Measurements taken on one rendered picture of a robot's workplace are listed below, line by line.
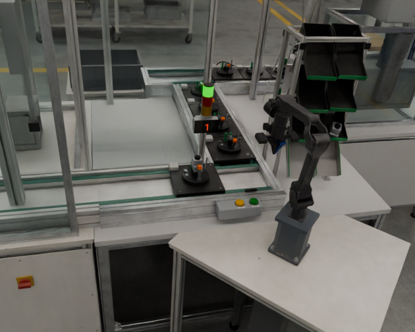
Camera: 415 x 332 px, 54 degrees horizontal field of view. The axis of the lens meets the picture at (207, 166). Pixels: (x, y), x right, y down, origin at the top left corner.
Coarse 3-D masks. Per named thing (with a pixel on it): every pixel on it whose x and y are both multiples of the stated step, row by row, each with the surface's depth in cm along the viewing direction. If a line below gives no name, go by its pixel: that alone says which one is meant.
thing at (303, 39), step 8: (288, 32) 193; (288, 40) 195; (304, 40) 178; (312, 40) 180; (320, 40) 181; (328, 40) 182; (336, 40) 183; (344, 40) 184; (352, 40) 185; (360, 40) 186; (368, 40) 186; (280, 56) 201; (296, 56) 184; (280, 64) 201; (296, 64) 184; (280, 72) 205; (296, 72) 187; (280, 80) 207; (296, 80) 189; (272, 120) 219; (288, 120) 201; (264, 144) 229; (264, 152) 231; (280, 152) 212; (328, 176) 229
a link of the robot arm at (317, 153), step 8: (312, 136) 149; (320, 136) 148; (328, 136) 149; (320, 144) 148; (328, 144) 150; (312, 152) 150; (320, 152) 152; (304, 160) 157; (312, 160) 154; (304, 168) 158; (312, 168) 157; (304, 176) 159; (312, 176) 160; (296, 184) 164; (304, 184) 162; (296, 192) 163; (304, 192) 164; (296, 200) 165
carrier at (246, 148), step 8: (208, 136) 234; (224, 136) 231; (232, 136) 225; (240, 136) 241; (208, 144) 231; (216, 144) 231; (224, 144) 228; (240, 144) 229; (216, 152) 224; (224, 152) 224; (232, 152) 223; (240, 152) 226; (248, 152) 227; (216, 160) 218; (224, 160) 219; (232, 160) 220; (240, 160) 221; (248, 160) 223
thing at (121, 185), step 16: (112, 176) 203; (128, 176) 204; (144, 176) 206; (160, 176) 209; (224, 176) 216; (240, 176) 217; (256, 176) 218; (112, 192) 197; (128, 192) 198; (144, 192) 199; (160, 192) 200
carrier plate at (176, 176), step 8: (184, 168) 209; (208, 168) 211; (176, 176) 203; (216, 176) 206; (176, 184) 197; (184, 184) 198; (208, 184) 199; (216, 184) 200; (176, 192) 192; (184, 192) 193; (192, 192) 193; (200, 192) 194; (208, 192) 195; (216, 192) 196; (224, 192) 198
